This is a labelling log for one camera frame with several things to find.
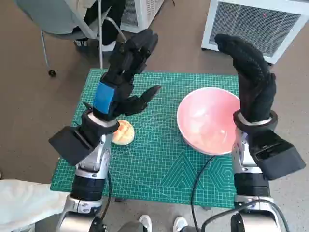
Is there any green cutting mat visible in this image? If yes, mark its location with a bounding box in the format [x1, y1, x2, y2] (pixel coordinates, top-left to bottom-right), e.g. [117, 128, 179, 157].
[50, 69, 239, 209]

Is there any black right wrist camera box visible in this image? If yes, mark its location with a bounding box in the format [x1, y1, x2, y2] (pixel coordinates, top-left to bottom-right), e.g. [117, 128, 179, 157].
[248, 129, 307, 181]

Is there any grey chair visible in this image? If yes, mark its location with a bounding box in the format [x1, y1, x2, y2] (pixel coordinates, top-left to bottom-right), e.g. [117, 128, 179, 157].
[14, 0, 127, 77]

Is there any large white air unit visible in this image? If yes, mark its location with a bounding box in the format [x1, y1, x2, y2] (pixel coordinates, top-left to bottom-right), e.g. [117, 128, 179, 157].
[201, 0, 309, 65]

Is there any small white air unit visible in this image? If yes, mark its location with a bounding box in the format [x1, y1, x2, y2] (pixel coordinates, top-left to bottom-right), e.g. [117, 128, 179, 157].
[119, 0, 167, 33]

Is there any round bread bun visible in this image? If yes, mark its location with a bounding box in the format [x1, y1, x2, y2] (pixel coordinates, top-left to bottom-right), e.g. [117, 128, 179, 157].
[111, 119, 135, 145]

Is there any white shoe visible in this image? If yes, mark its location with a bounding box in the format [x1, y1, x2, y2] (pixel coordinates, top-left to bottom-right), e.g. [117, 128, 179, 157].
[173, 216, 186, 232]
[138, 214, 153, 232]

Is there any pink bowl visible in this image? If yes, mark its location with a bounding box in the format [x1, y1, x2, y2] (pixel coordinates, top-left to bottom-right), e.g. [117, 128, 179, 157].
[176, 87, 242, 156]

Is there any black gloved right hand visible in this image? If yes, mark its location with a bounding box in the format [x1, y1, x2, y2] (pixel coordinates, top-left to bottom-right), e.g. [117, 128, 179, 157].
[214, 33, 277, 124]

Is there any long black cable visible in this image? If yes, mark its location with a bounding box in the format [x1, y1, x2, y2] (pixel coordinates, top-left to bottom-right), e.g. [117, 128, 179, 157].
[190, 156, 215, 232]

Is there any black left hand blue tape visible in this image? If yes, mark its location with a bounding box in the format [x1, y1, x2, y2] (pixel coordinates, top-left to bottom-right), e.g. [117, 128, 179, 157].
[93, 29, 162, 121]

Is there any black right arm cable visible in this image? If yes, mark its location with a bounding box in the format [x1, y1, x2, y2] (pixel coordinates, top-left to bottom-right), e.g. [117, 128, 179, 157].
[198, 197, 290, 232]

